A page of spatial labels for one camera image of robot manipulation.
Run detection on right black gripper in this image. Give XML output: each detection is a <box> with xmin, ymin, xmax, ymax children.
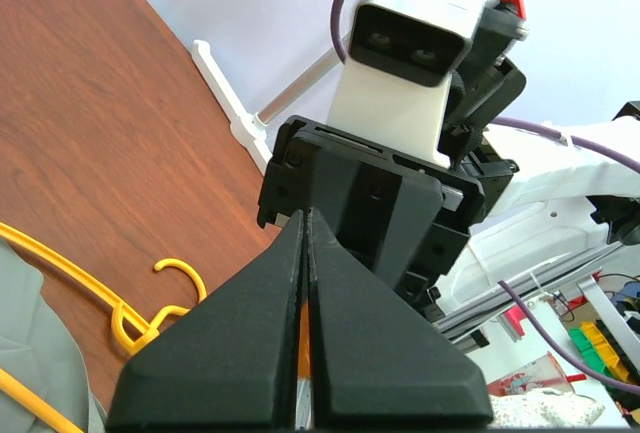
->
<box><xmin>257</xmin><ymin>116</ymin><xmax>485</xmax><ymax>313</ymax></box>

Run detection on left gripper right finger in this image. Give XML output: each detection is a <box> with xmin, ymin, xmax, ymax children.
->
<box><xmin>306</xmin><ymin>210</ymin><xmax>493</xmax><ymax>428</ymax></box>

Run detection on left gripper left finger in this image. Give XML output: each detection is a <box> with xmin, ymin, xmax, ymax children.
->
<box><xmin>106</xmin><ymin>212</ymin><xmax>304</xmax><ymax>429</ymax></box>

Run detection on orange clothespin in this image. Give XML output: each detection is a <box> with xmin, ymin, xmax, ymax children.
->
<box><xmin>297</xmin><ymin>302</ymin><xmax>312</xmax><ymax>379</ymax></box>

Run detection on grey underwear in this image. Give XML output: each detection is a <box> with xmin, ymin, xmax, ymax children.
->
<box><xmin>1</xmin><ymin>242</ymin><xmax>106</xmax><ymax>432</ymax></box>

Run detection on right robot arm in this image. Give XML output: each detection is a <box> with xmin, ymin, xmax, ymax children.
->
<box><xmin>257</xmin><ymin>60</ymin><xmax>639</xmax><ymax>317</ymax></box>

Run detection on white clothes rack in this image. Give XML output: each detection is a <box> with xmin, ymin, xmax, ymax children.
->
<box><xmin>190</xmin><ymin>39</ymin><xmax>339</xmax><ymax>175</ymax></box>

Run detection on coloured bins in background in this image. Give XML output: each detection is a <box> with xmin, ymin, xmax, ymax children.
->
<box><xmin>569</xmin><ymin>320</ymin><xmax>639</xmax><ymax>385</ymax></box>

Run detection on aluminium rail frame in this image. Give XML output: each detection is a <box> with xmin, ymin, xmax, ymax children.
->
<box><xmin>435</xmin><ymin>243</ymin><xmax>637</xmax><ymax>343</ymax></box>

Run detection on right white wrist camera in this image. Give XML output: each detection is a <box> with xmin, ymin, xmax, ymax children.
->
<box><xmin>327</xmin><ymin>0</ymin><xmax>526</xmax><ymax>167</ymax></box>

